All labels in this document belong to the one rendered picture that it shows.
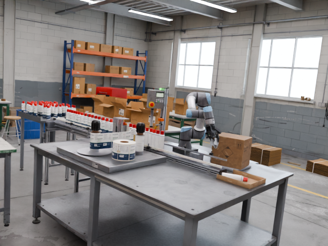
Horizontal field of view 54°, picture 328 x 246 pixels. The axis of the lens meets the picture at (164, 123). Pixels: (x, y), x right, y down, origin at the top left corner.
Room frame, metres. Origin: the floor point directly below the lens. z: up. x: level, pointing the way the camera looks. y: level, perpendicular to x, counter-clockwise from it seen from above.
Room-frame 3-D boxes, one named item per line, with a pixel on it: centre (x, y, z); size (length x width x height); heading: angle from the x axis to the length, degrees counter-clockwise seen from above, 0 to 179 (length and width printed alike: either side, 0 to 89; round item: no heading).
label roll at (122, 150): (2.75, 0.33, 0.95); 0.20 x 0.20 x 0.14
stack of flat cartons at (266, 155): (6.80, -2.15, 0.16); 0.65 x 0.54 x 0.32; 44
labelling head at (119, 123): (3.41, 0.46, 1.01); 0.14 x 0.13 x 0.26; 48
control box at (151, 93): (3.33, 0.10, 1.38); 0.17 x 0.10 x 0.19; 103
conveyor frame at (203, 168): (3.19, 0.08, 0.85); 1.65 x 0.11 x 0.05; 48
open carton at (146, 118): (5.15, 0.13, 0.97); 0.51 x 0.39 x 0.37; 135
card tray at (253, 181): (2.52, -0.66, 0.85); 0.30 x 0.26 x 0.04; 48
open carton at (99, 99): (6.48, 1.24, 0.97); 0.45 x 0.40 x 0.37; 132
